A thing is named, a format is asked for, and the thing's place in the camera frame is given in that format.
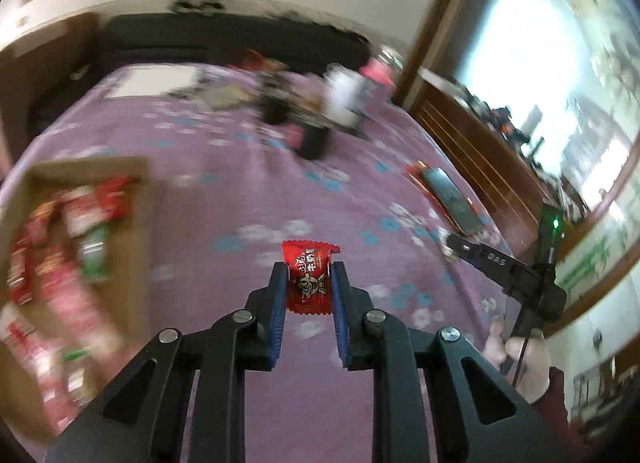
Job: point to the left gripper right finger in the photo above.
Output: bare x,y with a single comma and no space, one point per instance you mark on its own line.
369,339

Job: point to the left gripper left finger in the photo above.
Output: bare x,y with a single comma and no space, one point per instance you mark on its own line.
247,340

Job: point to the small red candy packet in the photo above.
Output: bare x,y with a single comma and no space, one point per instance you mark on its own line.
309,276

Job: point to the green candy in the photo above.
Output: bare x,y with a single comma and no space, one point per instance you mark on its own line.
92,252

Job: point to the small pink bunny snack bag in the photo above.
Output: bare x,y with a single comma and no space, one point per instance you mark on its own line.
71,301

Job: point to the small red pillow candy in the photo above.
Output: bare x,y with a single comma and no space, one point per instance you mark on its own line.
113,198

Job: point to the red white figure snack packet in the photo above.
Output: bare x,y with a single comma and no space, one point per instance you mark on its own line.
32,351

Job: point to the red chocolate bar packet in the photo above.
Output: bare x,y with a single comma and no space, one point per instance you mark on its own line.
21,270

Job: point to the person's right hand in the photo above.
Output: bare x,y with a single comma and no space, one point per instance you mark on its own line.
531,355

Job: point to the black smartphone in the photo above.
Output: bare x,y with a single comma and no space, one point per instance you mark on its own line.
457,207

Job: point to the wooden sideboard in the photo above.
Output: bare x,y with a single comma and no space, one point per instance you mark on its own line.
507,187

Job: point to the purple floral tablecloth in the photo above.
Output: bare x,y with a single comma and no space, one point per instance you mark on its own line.
229,190

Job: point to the cardboard tray box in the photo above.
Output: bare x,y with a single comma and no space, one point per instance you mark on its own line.
74,255

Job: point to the black holder with corks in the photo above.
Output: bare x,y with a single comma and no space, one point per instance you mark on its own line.
309,129

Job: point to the white plastic cup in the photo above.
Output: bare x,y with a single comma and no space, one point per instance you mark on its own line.
341,100

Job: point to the pink sleeved thermos bottle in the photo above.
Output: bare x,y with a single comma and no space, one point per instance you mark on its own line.
383,69

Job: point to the white paper sheet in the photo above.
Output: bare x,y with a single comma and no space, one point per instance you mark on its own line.
154,80

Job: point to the black sofa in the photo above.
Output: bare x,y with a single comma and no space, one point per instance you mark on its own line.
225,39

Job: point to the brown armchair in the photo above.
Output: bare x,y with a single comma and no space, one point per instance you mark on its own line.
32,66

